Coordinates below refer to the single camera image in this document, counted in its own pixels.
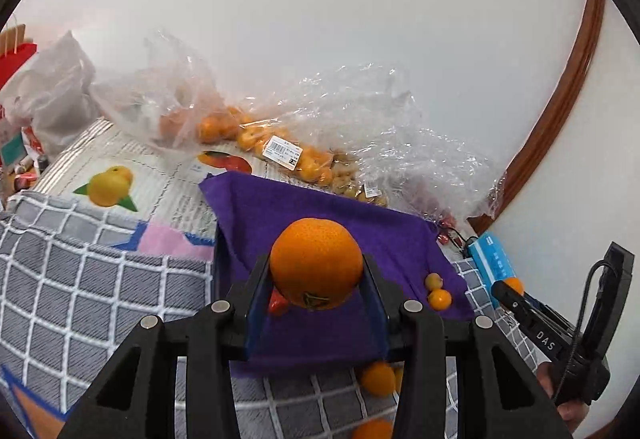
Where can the black tray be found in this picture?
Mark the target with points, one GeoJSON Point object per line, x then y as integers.
{"type": "Point", "coordinates": [217, 264]}

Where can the red tomato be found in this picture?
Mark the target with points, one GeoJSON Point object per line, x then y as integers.
{"type": "Point", "coordinates": [278, 305]}

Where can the white fruit print sheet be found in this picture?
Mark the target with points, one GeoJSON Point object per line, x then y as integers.
{"type": "Point", "coordinates": [150, 169]}

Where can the labelled clear bag of mandarins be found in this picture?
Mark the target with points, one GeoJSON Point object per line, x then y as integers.
{"type": "Point", "coordinates": [280, 144]}

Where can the brown paper bag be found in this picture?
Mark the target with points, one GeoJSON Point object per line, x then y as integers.
{"type": "Point", "coordinates": [7, 36]}

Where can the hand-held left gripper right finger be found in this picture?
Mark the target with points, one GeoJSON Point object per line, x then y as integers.
{"type": "Point", "coordinates": [375, 314]}

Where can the white plastic bag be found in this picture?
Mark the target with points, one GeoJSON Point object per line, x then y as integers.
{"type": "Point", "coordinates": [50, 89]}

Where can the red white packet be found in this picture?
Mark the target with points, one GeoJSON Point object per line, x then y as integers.
{"type": "Point", "coordinates": [32, 142]}

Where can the teal white box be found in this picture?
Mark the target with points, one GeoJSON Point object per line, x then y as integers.
{"type": "Point", "coordinates": [12, 151]}

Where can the blue tissue pack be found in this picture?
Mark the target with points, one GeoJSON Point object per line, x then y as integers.
{"type": "Point", "coordinates": [492, 259]}

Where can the brown wooden door frame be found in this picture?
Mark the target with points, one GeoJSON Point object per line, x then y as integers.
{"type": "Point", "coordinates": [575, 69]}

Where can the clear bag with few mandarins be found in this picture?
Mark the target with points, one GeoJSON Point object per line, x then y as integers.
{"type": "Point", "coordinates": [160, 89]}

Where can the oblong orange mandarin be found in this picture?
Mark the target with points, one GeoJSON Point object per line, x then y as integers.
{"type": "Point", "coordinates": [377, 379]}

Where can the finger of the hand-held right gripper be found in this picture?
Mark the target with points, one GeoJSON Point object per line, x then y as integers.
{"type": "Point", "coordinates": [542, 311]}
{"type": "Point", "coordinates": [512, 306]}

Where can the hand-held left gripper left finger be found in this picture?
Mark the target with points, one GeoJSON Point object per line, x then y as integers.
{"type": "Point", "coordinates": [253, 316]}

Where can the cluster of small red tomatoes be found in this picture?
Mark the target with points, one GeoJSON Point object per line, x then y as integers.
{"type": "Point", "coordinates": [444, 231]}

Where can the red paper bag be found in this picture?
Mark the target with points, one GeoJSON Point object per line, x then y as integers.
{"type": "Point", "coordinates": [15, 64]}

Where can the large crumpled clear plastic bag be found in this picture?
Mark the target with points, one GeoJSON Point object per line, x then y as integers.
{"type": "Point", "coordinates": [425, 144]}

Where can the clear bag of loquats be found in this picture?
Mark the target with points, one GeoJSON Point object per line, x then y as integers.
{"type": "Point", "coordinates": [357, 184]}

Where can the person's right hand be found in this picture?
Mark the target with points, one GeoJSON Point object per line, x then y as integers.
{"type": "Point", "coordinates": [567, 414]}

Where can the grey plaid star blanket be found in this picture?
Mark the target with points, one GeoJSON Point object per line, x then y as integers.
{"type": "Point", "coordinates": [100, 299]}

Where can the purple towel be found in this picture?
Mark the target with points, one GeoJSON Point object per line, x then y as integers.
{"type": "Point", "coordinates": [390, 239]}

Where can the yellow loquat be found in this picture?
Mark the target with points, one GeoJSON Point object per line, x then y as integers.
{"type": "Point", "coordinates": [433, 280]}

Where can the large orange mandarin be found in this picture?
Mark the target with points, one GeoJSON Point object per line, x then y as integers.
{"type": "Point", "coordinates": [315, 259]}

